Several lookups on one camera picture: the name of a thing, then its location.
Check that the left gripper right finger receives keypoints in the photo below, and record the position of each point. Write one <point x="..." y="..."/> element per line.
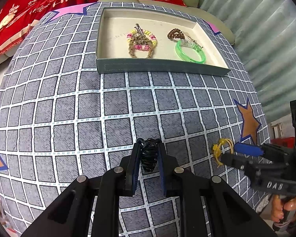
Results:
<point x="167" y="165"/>

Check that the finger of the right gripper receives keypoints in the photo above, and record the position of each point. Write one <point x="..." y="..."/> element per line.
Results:
<point x="249" y="150"/>
<point x="237" y="162"/>

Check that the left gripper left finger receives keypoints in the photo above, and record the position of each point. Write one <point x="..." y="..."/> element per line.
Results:
<point x="131" y="165"/>

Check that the black claw hair clip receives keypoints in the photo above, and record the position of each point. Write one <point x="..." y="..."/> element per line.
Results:
<point x="149" y="153"/>

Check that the green translucent bangle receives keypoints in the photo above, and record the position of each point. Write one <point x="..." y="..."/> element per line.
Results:
<point x="188" y="51"/>

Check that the beige rabbit hair clip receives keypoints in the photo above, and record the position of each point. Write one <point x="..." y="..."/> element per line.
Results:
<point x="192" y="40"/>

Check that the silver alligator hair clip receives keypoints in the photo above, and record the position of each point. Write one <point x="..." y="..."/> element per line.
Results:
<point x="139" y="30"/>

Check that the person right hand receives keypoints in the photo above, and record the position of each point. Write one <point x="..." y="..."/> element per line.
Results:
<point x="279" y="206"/>

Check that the shallow green-sided tray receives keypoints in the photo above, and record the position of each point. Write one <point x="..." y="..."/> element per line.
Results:
<point x="116" y="28"/>

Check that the pale green curtain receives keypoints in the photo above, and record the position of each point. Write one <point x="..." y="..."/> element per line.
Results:
<point x="265" y="41"/>

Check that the green armchair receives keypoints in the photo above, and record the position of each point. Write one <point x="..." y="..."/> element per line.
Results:
<point x="190" y="7"/>

